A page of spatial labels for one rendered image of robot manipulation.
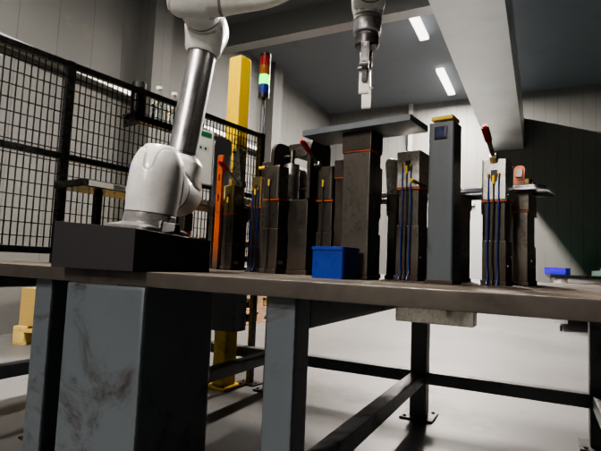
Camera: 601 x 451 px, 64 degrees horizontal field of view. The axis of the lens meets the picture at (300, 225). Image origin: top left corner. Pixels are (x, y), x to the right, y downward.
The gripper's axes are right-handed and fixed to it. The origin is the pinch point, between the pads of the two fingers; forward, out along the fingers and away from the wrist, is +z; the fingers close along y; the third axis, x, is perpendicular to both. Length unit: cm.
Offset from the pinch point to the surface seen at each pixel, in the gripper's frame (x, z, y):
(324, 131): 12.1, 11.5, -2.7
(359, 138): 1.1, 14.1, -4.6
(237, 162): 56, 11, 44
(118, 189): 100, 26, 27
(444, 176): -23.1, 27.7, -15.3
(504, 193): -40, 31, -6
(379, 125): -5.1, 11.7, -9.5
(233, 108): 87, -40, 124
